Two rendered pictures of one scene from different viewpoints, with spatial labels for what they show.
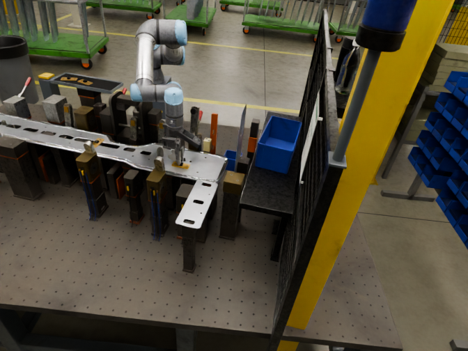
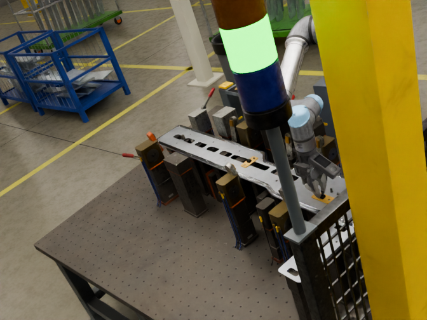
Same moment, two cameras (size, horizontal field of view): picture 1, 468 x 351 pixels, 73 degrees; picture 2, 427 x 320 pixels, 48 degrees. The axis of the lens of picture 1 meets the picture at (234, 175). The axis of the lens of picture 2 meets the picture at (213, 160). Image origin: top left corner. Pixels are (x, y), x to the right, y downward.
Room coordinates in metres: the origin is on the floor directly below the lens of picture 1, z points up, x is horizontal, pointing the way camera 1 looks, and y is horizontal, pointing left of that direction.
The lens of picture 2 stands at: (0.08, -0.66, 2.11)
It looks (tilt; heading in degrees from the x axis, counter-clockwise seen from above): 29 degrees down; 52
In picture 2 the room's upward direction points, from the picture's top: 20 degrees counter-clockwise
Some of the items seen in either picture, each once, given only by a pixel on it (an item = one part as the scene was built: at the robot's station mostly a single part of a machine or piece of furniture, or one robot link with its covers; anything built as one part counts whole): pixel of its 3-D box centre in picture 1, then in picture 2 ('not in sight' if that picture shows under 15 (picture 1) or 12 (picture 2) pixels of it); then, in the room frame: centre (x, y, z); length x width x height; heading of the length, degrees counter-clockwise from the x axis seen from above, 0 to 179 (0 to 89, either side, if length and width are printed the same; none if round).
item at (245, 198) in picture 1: (276, 153); not in sight; (1.40, -0.21, 1.02); 0.90 x 0.22 x 0.03; 171
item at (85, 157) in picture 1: (91, 187); (235, 212); (1.14, 0.68, 0.87); 0.12 x 0.07 x 0.35; 171
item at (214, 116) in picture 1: (212, 156); not in sight; (1.41, 0.13, 0.95); 0.03 x 0.01 x 0.50; 81
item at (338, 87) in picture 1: (349, 67); not in sight; (1.27, -0.40, 1.53); 0.07 x 0.07 x 0.20
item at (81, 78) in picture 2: not in sight; (69, 73); (2.96, 5.35, 0.48); 1.20 x 0.80 x 0.95; 91
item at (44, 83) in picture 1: (56, 112); (237, 122); (1.74, 1.14, 0.92); 0.08 x 0.08 x 0.44; 81
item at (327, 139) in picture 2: not in sight; (333, 175); (1.50, 0.39, 0.88); 0.11 x 0.07 x 0.37; 171
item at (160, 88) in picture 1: (169, 93); (305, 109); (1.32, 0.32, 1.32); 0.11 x 0.11 x 0.08; 13
